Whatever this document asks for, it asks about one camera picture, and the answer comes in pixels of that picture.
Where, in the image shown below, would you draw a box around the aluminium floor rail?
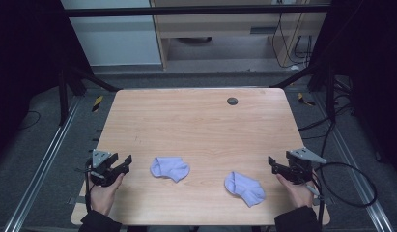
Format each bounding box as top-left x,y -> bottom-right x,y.
313,92 -> 395,232
2,96 -> 82,232

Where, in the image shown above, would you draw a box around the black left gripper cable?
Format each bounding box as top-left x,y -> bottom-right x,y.
74,159 -> 94,215

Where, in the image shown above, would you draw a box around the white cabinet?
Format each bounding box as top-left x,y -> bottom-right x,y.
60,0 -> 163,68

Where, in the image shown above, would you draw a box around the black hanging cables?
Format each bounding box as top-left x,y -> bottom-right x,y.
270,0 -> 314,70

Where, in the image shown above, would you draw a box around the black floor cable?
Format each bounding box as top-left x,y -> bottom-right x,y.
17,110 -> 42,131

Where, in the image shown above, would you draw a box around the light purple sock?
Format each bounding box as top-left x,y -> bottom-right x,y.
223,171 -> 267,209
150,156 -> 191,184

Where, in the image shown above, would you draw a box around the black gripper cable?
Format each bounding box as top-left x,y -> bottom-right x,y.
74,159 -> 94,215
310,161 -> 379,232

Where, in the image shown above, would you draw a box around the grey cable plug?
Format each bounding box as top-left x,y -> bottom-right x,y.
303,183 -> 322,198

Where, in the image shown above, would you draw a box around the grey tape piece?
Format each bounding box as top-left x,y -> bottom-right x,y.
312,196 -> 334,207
68,194 -> 88,206

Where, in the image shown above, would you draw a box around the person's left hand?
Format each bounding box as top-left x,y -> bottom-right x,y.
88,173 -> 126,217

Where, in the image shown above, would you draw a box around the person's right hand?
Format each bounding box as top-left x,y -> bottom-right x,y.
275,173 -> 316,210

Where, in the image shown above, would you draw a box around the black frame stand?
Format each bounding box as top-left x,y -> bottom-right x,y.
269,61 -> 337,123
57,61 -> 123,128

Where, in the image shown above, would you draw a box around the black floor cables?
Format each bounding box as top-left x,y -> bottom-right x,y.
298,76 -> 358,162

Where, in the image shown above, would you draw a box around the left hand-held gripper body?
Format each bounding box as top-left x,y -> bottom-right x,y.
85,148 -> 121,188

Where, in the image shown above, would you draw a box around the yellow black hazard tape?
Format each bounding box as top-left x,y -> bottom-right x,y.
297,92 -> 316,107
91,95 -> 104,113

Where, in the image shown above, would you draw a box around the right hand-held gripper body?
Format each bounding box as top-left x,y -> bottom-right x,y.
284,147 -> 327,186

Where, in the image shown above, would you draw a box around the light wooden desk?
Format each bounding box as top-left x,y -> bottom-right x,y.
149,0 -> 329,71

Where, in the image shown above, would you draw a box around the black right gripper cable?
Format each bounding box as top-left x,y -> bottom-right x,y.
310,161 -> 379,232

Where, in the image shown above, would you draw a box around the black frame crossbar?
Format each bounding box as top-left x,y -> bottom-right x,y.
63,4 -> 331,17

